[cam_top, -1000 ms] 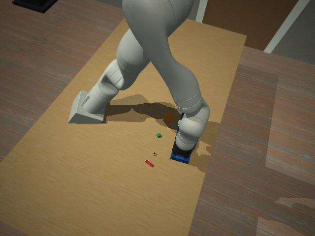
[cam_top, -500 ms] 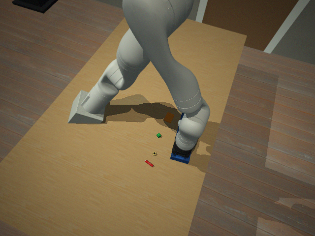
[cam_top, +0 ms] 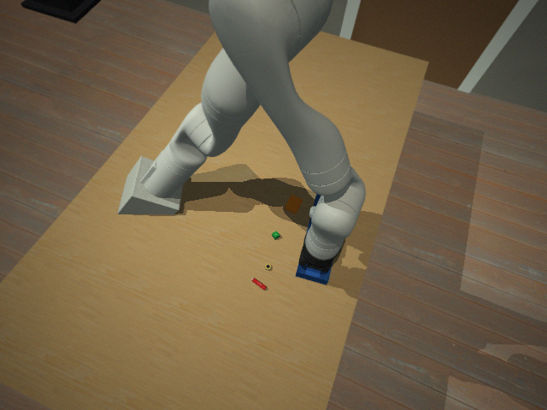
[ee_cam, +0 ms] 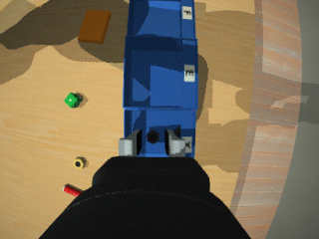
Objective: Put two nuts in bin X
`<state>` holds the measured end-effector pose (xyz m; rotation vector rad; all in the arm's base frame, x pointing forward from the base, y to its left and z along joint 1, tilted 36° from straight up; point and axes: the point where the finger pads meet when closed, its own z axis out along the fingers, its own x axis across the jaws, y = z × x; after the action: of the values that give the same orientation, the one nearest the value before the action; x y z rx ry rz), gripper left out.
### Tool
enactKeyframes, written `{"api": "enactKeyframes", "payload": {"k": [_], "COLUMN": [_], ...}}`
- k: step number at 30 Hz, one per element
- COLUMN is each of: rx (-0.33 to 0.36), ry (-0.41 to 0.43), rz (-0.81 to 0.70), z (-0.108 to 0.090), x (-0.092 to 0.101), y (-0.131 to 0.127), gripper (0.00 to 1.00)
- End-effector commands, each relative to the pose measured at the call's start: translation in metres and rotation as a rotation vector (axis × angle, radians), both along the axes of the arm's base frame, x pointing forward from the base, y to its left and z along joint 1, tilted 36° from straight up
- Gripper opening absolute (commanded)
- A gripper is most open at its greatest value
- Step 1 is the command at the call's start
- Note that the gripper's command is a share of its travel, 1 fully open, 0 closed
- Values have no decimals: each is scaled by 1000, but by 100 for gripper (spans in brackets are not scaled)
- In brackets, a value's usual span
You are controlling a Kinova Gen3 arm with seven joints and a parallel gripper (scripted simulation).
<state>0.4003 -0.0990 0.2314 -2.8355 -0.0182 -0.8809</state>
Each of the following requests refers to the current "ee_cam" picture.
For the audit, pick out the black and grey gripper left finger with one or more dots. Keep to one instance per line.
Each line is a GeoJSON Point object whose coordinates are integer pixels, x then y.
{"type": "Point", "coordinates": [132, 145]}

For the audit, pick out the yellow hex nut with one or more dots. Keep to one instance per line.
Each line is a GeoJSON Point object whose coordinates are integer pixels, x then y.
{"type": "Point", "coordinates": [79, 163]}

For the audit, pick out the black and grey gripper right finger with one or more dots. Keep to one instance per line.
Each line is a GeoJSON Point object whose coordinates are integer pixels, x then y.
{"type": "Point", "coordinates": [175, 145]}

